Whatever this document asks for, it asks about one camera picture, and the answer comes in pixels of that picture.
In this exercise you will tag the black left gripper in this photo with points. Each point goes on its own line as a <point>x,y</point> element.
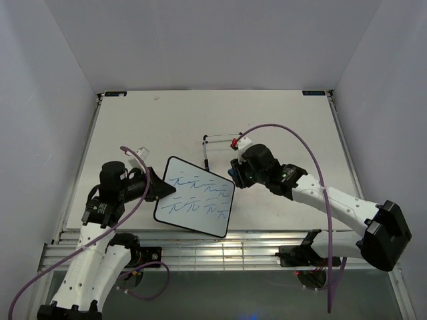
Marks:
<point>158,187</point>

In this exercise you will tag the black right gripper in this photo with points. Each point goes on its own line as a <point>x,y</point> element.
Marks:
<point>239,178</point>

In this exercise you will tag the small black-framed whiteboard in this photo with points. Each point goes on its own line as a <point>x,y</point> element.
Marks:
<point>202,200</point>

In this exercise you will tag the blue bone-shaped eraser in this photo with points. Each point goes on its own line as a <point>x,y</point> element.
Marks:
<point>231,173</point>

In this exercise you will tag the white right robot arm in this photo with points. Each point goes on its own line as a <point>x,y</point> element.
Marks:
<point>378,233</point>

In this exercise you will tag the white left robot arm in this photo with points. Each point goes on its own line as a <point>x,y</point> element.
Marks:
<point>103,253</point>

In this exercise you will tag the right blue table label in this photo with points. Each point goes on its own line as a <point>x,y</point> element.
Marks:
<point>313,93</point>

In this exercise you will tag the blue table label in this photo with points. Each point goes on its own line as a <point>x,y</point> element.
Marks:
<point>115,94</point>
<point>313,93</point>

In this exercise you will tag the left blue table label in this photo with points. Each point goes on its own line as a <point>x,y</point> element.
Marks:
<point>115,94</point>

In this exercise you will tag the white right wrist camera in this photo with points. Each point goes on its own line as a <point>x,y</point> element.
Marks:
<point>240,145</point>

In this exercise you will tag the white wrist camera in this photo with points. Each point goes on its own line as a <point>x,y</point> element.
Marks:
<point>240,145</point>
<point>139,154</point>

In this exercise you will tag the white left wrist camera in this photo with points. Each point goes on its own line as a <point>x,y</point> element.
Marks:
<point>139,154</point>

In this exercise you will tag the black wire whiteboard stand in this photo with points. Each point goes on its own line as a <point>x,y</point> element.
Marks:
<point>216,139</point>

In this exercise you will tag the front aluminium frame rails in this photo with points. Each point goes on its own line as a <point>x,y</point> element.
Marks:
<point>187,251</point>

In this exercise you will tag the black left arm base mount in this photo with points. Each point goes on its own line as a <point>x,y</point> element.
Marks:
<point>139,254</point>

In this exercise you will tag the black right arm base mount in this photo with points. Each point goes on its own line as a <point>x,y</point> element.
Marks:
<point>302,255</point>

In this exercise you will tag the left aluminium table rail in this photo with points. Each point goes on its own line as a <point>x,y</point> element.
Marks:
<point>64,212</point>

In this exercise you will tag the aluminium table rail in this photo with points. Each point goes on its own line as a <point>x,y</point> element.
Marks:
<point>350,164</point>
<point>64,212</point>

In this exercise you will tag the right aluminium table rail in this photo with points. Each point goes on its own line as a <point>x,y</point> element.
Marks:
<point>350,164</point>

